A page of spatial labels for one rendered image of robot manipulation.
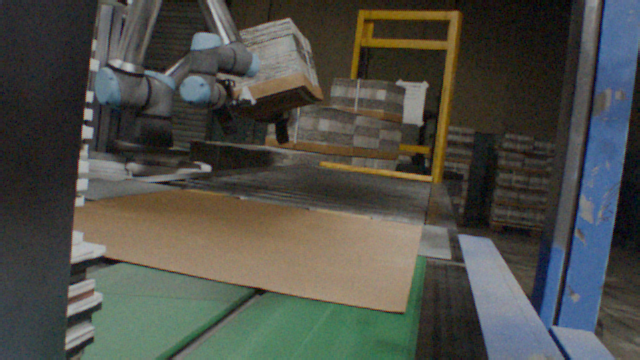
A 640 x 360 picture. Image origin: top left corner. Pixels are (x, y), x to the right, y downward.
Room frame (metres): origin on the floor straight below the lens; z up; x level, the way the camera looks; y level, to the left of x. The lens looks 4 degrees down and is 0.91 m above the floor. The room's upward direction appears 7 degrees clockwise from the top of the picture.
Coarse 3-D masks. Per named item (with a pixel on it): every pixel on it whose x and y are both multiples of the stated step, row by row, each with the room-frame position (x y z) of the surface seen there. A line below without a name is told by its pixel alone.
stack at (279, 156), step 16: (192, 144) 2.64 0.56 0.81; (208, 144) 2.58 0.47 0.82; (224, 144) 2.62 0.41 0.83; (192, 160) 2.64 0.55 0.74; (208, 160) 2.58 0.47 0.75; (224, 160) 2.53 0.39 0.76; (240, 160) 2.48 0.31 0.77; (256, 160) 2.48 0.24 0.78; (272, 160) 2.57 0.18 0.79; (288, 160) 2.70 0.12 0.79; (304, 160) 2.79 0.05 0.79; (320, 160) 2.91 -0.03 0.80; (336, 160) 3.04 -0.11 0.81; (352, 160) 3.19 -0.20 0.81; (368, 160) 3.35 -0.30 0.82
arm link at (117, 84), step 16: (144, 0) 1.68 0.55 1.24; (160, 0) 1.71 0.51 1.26; (128, 16) 1.71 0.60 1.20; (144, 16) 1.70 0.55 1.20; (128, 32) 1.70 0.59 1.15; (144, 32) 1.71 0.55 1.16; (128, 48) 1.71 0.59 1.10; (144, 48) 1.74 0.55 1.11; (112, 64) 1.71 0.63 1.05; (128, 64) 1.72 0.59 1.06; (96, 80) 1.75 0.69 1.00; (112, 80) 1.70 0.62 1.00; (128, 80) 1.72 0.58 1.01; (144, 80) 1.79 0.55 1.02; (112, 96) 1.70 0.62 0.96; (128, 96) 1.74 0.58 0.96; (144, 96) 1.78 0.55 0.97
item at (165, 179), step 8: (248, 168) 1.60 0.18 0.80; (256, 168) 1.65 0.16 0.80; (264, 168) 1.70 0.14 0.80; (272, 168) 1.74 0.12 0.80; (280, 168) 1.80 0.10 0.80; (288, 168) 1.87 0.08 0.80; (152, 176) 1.05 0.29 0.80; (160, 176) 1.07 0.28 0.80; (168, 176) 1.09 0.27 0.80; (176, 176) 1.11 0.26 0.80; (184, 176) 1.14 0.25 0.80; (192, 176) 1.16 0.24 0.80; (200, 176) 1.18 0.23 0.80; (208, 176) 1.21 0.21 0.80; (216, 176) 1.25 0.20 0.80
